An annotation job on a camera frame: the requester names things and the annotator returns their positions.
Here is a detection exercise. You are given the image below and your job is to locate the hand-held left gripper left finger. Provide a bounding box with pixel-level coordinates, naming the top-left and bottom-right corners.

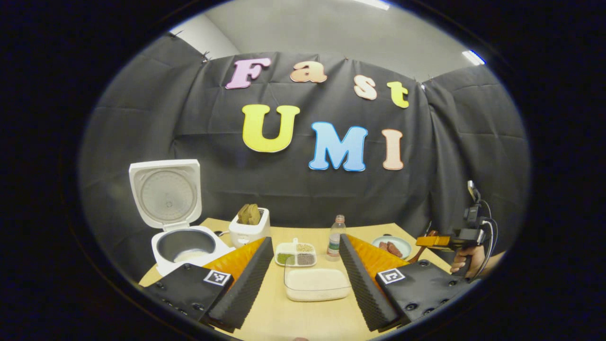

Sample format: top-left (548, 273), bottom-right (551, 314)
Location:
top-left (142, 237), bottom-right (275, 332)

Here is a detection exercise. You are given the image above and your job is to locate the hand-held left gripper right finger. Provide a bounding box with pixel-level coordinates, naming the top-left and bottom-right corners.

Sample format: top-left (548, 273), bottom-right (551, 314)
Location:
top-left (339, 233), bottom-right (476, 332)

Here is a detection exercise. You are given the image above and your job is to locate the clear container of rice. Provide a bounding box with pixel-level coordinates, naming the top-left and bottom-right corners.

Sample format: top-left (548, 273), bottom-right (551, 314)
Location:
top-left (284, 256), bottom-right (353, 302)

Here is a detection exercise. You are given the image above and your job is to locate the white rice cooker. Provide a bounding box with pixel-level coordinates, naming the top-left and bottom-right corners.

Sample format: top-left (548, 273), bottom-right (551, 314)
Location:
top-left (129, 159), bottom-right (236, 278)

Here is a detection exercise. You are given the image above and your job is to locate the pale green plate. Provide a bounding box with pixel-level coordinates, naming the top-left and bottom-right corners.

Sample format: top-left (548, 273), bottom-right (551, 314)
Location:
top-left (372, 235), bottom-right (412, 260)

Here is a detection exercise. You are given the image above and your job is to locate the clear plastic bottle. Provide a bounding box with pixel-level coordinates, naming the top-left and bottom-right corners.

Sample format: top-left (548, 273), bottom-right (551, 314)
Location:
top-left (326, 215), bottom-right (347, 262)

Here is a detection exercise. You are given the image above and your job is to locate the white toaster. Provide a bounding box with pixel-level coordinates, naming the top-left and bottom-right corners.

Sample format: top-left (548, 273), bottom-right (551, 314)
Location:
top-left (229, 207), bottom-right (271, 249)

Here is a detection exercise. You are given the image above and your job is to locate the white divided grain dish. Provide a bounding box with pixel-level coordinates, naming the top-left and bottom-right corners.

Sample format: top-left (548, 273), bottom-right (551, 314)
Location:
top-left (275, 238), bottom-right (317, 267)

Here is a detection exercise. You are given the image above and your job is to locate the black backdrop cloth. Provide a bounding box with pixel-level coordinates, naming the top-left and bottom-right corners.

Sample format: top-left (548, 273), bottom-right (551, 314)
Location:
top-left (78, 33), bottom-right (531, 285)

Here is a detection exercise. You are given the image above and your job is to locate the ceiling light panel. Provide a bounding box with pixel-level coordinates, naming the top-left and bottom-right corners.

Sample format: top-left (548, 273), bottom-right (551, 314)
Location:
top-left (462, 49), bottom-right (487, 66)

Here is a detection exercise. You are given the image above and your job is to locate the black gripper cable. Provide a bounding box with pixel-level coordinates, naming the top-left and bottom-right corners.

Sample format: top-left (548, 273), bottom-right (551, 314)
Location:
top-left (476, 199), bottom-right (499, 280)

